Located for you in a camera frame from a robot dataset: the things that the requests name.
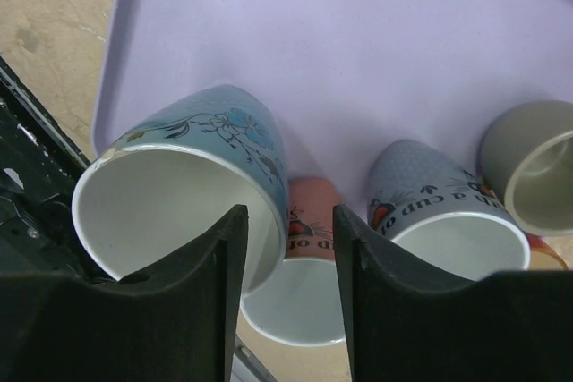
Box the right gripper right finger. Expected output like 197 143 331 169
333 205 572 381

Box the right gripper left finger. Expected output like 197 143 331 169
1 205 248 381

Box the small orange-handled mug front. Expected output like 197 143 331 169
241 177 346 347

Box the small grey mug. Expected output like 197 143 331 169
367 140 531 281

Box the large blue mug front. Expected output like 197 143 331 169
72 85 289 295

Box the dark olive cup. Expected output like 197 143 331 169
479 100 572 236

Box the orange brown mug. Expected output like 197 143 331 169
526 233 569 270

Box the lavender plastic tray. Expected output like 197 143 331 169
91 0 572 212

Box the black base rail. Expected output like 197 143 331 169
1 62 104 282

